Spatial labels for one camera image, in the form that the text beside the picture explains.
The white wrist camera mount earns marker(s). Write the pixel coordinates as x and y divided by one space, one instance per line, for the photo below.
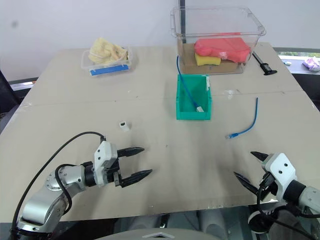
281 167
103 156

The pale yellow cloth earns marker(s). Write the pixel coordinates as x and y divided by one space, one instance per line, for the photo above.
105 51

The white bin label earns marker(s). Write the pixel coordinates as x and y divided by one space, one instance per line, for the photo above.
207 83

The red cloth bag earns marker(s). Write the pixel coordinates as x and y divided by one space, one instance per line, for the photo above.
225 47

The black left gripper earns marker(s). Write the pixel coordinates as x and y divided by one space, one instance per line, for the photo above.
115 172

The small white connector block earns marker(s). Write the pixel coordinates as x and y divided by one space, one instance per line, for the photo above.
124 125

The brown cardboard sheet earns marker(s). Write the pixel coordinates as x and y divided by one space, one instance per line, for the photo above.
190 62

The large clear plastic bin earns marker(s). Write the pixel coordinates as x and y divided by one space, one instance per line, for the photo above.
217 22

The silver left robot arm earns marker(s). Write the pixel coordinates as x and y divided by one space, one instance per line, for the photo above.
41 200

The yellow sponge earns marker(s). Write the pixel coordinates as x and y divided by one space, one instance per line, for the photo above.
206 60

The black plastic caliper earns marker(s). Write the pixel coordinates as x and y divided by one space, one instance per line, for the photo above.
262 64

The purple crumpled cloth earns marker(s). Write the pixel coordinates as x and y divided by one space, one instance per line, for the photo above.
312 63

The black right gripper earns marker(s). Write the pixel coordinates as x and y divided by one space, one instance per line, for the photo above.
268 186

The small clear plastic container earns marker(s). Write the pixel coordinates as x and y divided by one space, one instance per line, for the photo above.
86 63

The green plastic parts bin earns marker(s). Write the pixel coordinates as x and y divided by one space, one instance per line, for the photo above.
185 100

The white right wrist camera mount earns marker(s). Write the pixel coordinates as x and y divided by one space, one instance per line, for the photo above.
281 167

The small white box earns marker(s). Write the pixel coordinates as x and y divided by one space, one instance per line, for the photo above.
288 63

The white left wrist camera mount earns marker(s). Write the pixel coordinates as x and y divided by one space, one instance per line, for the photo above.
103 156

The black vertical pole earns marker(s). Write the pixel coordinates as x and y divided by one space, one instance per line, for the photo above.
182 20

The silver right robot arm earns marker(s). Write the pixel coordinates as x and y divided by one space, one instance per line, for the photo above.
308 196

